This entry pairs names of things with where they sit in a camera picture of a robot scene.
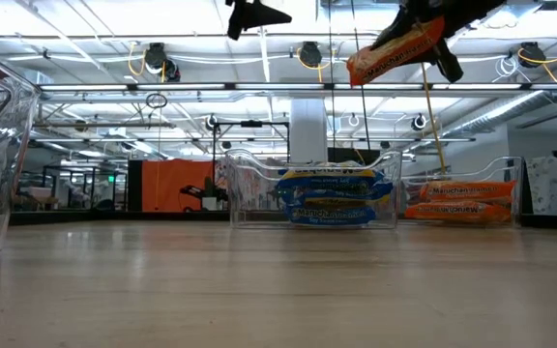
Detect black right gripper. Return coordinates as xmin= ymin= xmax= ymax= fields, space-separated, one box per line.
xmin=368 ymin=0 xmax=508 ymax=84

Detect orange Maruchan ramen packet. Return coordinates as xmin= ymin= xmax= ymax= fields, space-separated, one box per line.
xmin=418 ymin=179 xmax=518 ymax=204
xmin=345 ymin=14 xmax=447 ymax=87
xmin=403 ymin=200 xmax=513 ymax=224

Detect long ceiling light strip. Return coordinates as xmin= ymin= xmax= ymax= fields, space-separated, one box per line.
xmin=31 ymin=136 xmax=477 ymax=144
xmin=39 ymin=81 xmax=557 ymax=93

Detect orange partition panel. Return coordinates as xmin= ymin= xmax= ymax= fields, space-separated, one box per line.
xmin=141 ymin=159 xmax=216 ymax=213

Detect white patterned cloth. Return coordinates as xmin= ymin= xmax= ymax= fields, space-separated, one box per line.
xmin=524 ymin=154 xmax=557 ymax=217

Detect background workstation frames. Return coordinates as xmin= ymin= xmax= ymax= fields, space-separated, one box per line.
xmin=16 ymin=163 xmax=130 ymax=214

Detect yellow hanging cable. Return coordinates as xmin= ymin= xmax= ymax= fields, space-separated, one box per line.
xmin=418 ymin=62 xmax=450 ymax=175

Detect silver ventilation duct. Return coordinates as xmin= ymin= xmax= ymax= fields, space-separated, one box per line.
xmin=440 ymin=60 xmax=557 ymax=144

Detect hanging black cable loop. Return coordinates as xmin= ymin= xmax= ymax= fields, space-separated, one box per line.
xmin=145 ymin=92 xmax=168 ymax=110

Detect black aluminium rig frame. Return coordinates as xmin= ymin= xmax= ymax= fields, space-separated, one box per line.
xmin=10 ymin=210 xmax=557 ymax=232

